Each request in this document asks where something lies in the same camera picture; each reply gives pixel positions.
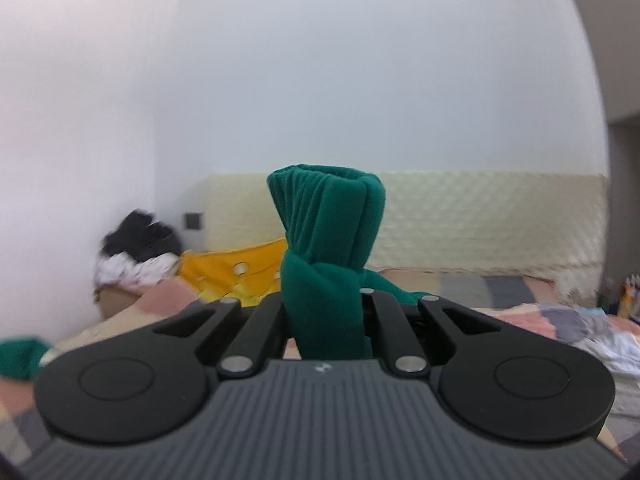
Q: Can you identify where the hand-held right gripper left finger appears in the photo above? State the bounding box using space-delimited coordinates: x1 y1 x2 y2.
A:
151 292 291 379

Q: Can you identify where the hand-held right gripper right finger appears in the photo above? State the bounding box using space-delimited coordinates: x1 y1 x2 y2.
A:
360 288 502 379

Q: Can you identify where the green sweatshirt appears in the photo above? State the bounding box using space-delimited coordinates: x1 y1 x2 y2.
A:
0 163 432 382

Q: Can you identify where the yellow cloth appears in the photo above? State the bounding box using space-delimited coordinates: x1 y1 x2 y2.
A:
178 238 291 309

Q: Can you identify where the beige quilted headboard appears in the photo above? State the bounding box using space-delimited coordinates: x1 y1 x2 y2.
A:
204 170 610 275

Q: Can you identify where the white patterned cloth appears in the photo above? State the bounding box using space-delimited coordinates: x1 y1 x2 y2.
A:
94 252 182 292

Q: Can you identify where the black cloth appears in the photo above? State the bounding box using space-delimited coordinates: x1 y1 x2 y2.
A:
101 209 184 264

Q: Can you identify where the cardboard box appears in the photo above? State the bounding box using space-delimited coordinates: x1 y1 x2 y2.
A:
94 282 142 322

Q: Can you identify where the patchwork blanket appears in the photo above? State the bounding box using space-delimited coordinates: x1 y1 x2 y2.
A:
0 266 640 467

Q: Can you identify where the colourful packet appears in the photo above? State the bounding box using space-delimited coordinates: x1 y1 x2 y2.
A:
619 274 640 319

